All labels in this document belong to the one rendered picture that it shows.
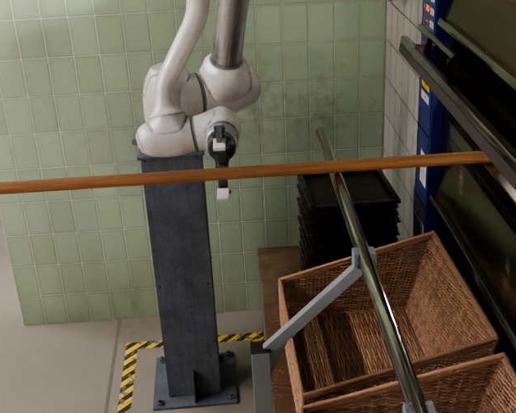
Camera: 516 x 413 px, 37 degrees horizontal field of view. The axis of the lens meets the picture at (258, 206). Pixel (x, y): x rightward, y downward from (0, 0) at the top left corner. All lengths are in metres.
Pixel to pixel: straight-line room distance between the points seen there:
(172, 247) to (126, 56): 0.80
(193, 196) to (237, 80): 0.41
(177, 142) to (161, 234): 0.60
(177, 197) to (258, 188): 0.69
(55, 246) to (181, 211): 0.92
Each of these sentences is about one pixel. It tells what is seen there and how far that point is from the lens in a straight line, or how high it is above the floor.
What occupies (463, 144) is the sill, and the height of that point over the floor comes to 1.17.
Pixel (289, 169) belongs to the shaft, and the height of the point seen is 1.20.
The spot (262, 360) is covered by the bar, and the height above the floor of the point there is 0.93.
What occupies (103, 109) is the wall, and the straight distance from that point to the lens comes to 3.17.
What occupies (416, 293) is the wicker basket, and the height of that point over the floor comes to 0.66.
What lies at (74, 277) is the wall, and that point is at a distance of 3.51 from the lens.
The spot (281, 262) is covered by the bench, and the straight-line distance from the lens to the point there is 2.74.
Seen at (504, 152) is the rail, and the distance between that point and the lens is 1.41.
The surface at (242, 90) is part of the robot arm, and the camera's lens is 2.61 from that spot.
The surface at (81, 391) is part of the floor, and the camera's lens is 3.22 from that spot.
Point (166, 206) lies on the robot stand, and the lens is 2.66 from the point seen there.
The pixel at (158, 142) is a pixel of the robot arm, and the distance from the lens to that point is 2.19.
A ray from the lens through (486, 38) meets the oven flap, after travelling 1.91.
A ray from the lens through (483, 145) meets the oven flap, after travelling 1.51.
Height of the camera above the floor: 1.94
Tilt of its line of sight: 26 degrees down
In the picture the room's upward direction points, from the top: 3 degrees counter-clockwise
